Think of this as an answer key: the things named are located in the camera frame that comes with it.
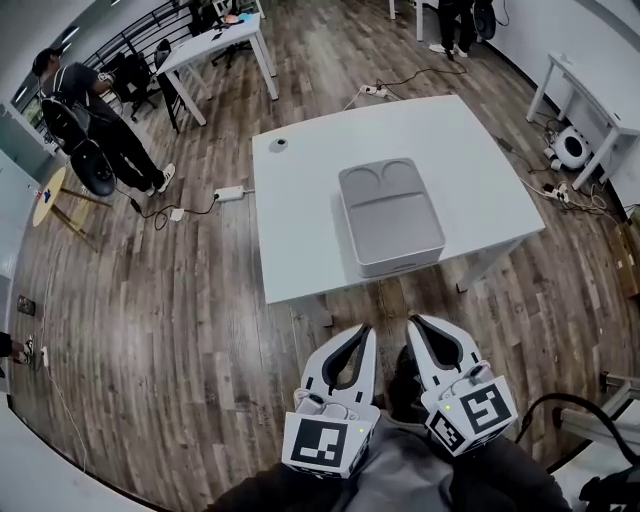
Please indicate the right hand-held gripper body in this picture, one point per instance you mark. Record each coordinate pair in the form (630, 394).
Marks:
(482, 407)

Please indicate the white power adapter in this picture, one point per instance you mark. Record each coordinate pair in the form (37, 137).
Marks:
(177, 214)

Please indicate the person's black shoe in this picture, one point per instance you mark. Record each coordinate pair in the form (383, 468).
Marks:
(402, 385)

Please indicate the white power strip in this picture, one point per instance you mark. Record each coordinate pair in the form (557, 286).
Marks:
(375, 91)
(229, 193)
(557, 191)

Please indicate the grey metal frame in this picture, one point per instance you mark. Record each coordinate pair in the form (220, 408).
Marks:
(592, 422)

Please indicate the white table leg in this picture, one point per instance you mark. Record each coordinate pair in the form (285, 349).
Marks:
(487, 267)

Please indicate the person's grey sweater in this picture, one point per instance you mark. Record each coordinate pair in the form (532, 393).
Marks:
(400, 470)

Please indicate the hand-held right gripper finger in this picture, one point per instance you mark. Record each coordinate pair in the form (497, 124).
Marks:
(422, 360)
(465, 350)

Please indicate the black metal railing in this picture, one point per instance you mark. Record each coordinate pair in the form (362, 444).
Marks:
(135, 32)

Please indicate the round wooden side table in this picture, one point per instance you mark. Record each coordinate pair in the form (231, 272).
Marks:
(49, 197)

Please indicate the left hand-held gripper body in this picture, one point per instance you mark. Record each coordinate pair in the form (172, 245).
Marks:
(325, 440)

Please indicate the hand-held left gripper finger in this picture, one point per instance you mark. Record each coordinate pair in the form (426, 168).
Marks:
(320, 357)
(367, 370)

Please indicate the white round appliance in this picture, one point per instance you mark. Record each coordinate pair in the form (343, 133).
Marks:
(574, 146)

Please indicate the grey plastic tray box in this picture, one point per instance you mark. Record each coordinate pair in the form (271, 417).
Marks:
(392, 220)

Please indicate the white desk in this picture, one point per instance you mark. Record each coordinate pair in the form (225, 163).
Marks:
(210, 42)
(590, 90)

